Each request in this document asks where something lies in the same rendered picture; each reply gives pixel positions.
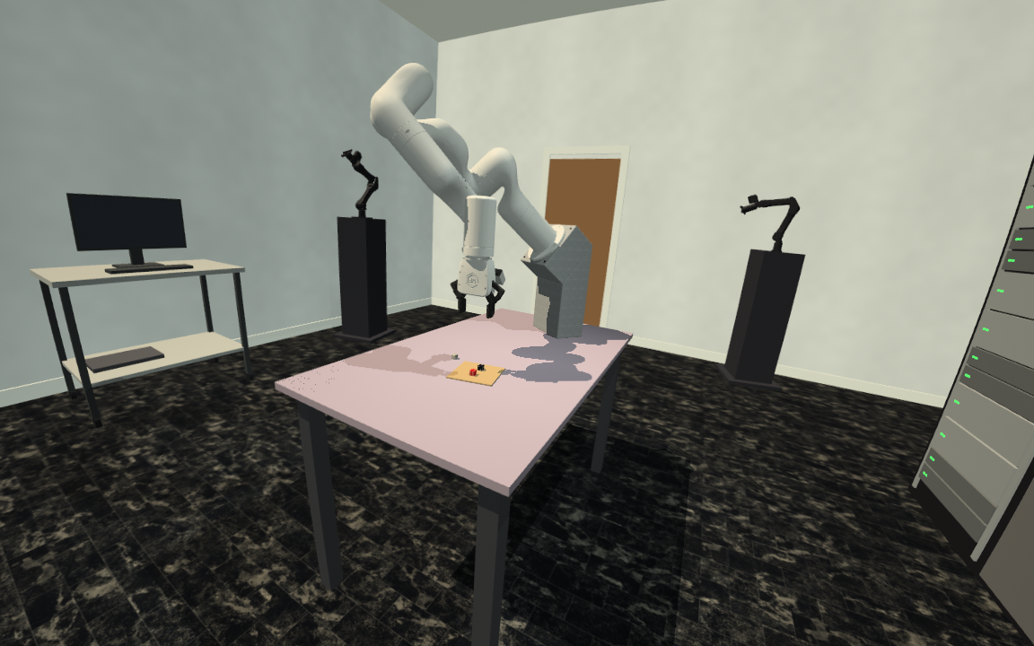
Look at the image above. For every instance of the orange mat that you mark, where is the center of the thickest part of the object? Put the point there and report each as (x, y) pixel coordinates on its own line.
(487, 377)

